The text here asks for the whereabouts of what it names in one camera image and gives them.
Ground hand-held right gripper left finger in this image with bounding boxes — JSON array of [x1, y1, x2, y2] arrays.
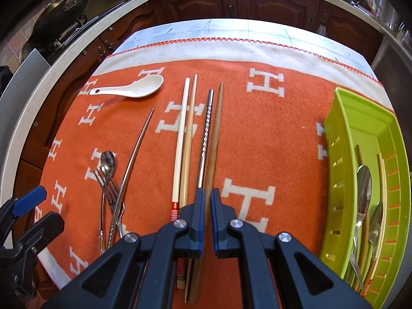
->
[[42, 188, 206, 309]]

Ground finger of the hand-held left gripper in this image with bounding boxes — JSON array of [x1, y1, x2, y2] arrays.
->
[[0, 187, 48, 229], [0, 212, 65, 264]]

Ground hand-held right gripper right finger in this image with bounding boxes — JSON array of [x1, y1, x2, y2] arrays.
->
[[210, 188, 371, 309]]

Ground metal chopstick twisted end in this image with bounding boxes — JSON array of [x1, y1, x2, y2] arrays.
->
[[108, 108, 155, 252], [199, 89, 215, 189]]

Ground metal fork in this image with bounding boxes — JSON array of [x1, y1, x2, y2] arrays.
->
[[93, 166, 127, 239]]

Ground small metal spoon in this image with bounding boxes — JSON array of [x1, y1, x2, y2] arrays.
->
[[98, 150, 116, 254]]

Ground bamboo chopstick red band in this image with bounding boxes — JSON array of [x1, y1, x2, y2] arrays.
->
[[179, 74, 198, 304]]

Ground cream chopstick red striped end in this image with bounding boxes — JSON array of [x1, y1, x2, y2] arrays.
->
[[362, 153, 388, 298], [172, 77, 191, 289]]

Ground white ceramic spoon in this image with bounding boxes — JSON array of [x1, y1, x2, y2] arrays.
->
[[89, 74, 164, 98]]

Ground light wooden chopstick red patterned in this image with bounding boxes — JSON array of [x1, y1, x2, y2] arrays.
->
[[360, 214, 371, 297]]

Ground large metal spoon ornate handle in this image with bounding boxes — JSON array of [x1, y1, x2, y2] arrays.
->
[[349, 164, 373, 292]]

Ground large metal spoon plain handle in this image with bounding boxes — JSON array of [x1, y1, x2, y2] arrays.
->
[[354, 201, 385, 293]]

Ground green plastic utensil tray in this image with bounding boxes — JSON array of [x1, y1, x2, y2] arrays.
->
[[319, 87, 407, 309]]

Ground orange and white printed blanket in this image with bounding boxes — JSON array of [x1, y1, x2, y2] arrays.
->
[[37, 37, 396, 292]]

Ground stainless steel splash panel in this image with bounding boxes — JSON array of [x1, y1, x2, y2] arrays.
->
[[0, 50, 52, 168]]

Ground black kitchen appliance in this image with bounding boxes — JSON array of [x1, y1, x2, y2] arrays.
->
[[0, 66, 13, 98]]

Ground black gas stove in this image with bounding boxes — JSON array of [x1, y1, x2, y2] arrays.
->
[[48, 13, 107, 65]]

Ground dark wok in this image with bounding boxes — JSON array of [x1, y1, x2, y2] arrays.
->
[[32, 0, 90, 44]]

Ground light blue tablecloth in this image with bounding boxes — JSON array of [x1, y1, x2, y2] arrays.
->
[[121, 19, 371, 68]]

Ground brown wooden kitchen cabinets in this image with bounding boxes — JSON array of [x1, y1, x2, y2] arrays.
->
[[19, 0, 394, 168]]

